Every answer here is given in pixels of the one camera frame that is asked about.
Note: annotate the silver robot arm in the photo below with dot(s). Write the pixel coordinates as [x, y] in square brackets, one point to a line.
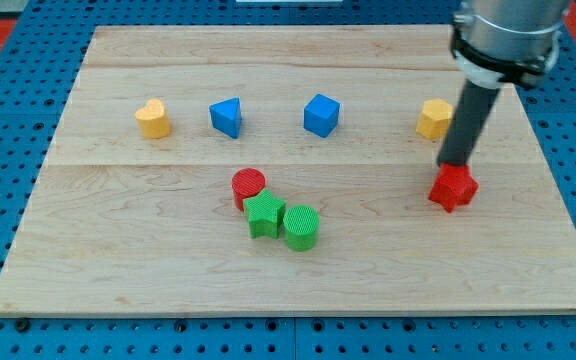
[495, 42]

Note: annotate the green star block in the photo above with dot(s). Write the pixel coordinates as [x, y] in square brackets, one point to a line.
[264, 213]

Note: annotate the red cylinder block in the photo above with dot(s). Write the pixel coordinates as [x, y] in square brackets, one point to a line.
[246, 183]

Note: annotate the green cylinder block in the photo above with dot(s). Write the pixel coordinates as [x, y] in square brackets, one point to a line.
[301, 224]

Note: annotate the blue cube block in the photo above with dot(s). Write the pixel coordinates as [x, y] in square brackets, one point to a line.
[321, 115]

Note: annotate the blue triangle block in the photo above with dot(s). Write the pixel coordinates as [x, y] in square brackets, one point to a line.
[226, 117]

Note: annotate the light wooden board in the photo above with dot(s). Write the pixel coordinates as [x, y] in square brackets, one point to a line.
[122, 226]

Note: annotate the yellow heart block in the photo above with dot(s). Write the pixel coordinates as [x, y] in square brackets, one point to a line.
[152, 119]

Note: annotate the yellow hexagon block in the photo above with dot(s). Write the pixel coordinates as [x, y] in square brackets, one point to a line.
[434, 119]

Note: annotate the red star block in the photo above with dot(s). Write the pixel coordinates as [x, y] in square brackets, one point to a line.
[454, 186]

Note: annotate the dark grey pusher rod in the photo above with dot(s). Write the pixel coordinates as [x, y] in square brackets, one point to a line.
[471, 114]

